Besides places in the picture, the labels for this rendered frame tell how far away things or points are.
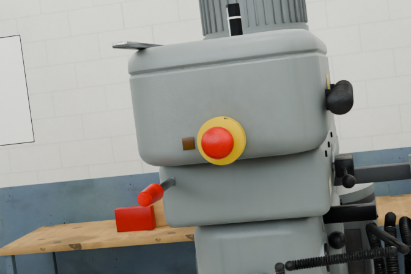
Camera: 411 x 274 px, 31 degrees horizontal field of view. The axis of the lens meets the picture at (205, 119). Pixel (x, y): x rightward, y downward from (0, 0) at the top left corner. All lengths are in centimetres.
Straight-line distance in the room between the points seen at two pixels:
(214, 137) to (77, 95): 486
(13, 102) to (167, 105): 501
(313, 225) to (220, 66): 30
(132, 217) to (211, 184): 404
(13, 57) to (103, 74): 74
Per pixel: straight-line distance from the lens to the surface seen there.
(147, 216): 504
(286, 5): 133
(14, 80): 593
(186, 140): 94
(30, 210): 598
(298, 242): 109
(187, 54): 94
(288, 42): 93
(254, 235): 109
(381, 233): 111
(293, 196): 103
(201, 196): 105
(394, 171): 144
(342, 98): 95
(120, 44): 90
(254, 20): 131
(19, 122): 593
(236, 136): 91
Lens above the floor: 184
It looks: 3 degrees down
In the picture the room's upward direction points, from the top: 7 degrees counter-clockwise
